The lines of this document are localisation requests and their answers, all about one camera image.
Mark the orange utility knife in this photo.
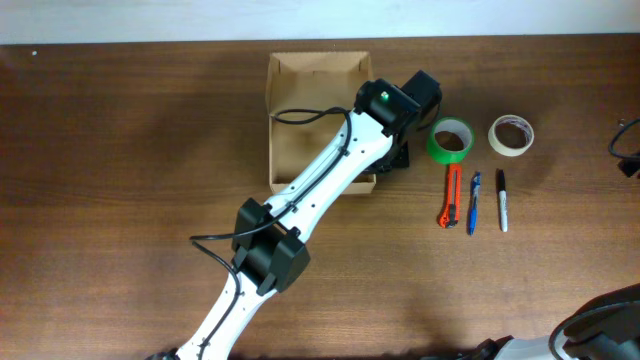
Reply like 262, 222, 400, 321
438, 164, 462, 228

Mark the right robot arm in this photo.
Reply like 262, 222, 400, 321
445, 284, 639, 360

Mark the black white marker pen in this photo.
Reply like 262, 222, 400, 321
497, 169, 508, 232

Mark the blue ballpoint pen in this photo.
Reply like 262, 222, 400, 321
467, 172, 482, 235

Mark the brown cardboard box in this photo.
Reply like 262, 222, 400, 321
264, 50, 377, 196

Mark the green tape roll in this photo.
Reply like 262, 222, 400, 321
426, 117, 475, 165

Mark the beige masking tape roll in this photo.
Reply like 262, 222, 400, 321
488, 115, 535, 157

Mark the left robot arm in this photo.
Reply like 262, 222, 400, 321
156, 71, 442, 359

